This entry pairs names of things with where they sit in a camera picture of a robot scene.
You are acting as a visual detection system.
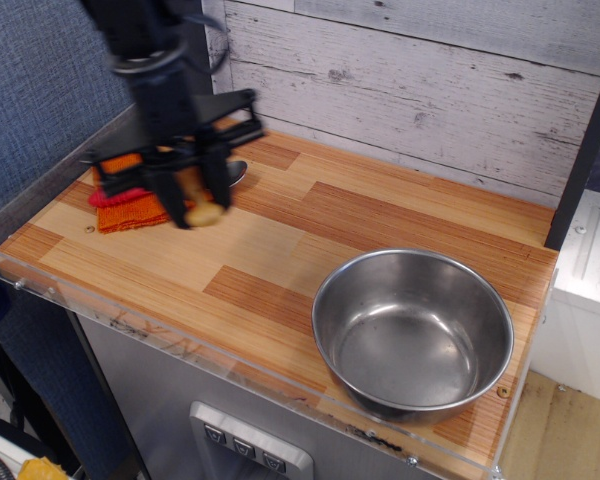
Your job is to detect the tan toy chicken leg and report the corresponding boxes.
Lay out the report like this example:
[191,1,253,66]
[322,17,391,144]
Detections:
[176,167,223,227]

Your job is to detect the red handled metal spoon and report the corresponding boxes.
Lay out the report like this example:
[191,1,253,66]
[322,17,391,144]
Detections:
[88,160,248,208]

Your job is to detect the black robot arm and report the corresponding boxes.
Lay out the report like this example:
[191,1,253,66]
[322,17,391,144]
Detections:
[83,1,264,229]

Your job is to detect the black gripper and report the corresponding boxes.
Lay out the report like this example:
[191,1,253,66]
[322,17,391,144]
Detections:
[81,89,264,229]

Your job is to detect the silver button control panel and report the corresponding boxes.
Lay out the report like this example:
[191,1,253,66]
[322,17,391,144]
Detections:
[189,401,314,479]

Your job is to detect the white grooved side cabinet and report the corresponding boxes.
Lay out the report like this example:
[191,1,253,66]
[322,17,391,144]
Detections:
[530,190,600,400]

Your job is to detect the black vertical post left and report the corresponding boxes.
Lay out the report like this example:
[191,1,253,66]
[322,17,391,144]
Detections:
[179,1,222,96]

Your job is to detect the black vertical post right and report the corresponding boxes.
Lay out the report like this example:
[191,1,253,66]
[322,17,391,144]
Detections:
[544,94,600,251]

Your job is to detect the yellow object bottom left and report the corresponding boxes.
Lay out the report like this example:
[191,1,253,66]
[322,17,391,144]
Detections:
[16,457,69,480]

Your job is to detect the black vertical post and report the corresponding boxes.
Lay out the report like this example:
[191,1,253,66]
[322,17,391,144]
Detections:
[544,94,600,251]
[179,1,222,96]

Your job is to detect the orange folded cloth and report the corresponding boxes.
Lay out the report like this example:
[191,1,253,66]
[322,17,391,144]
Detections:
[90,152,221,235]

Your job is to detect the clear acrylic edge guard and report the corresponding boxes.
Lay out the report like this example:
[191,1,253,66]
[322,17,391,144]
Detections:
[0,242,504,480]

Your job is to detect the stainless steel bowl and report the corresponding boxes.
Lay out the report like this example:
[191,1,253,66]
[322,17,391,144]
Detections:
[311,249,514,425]

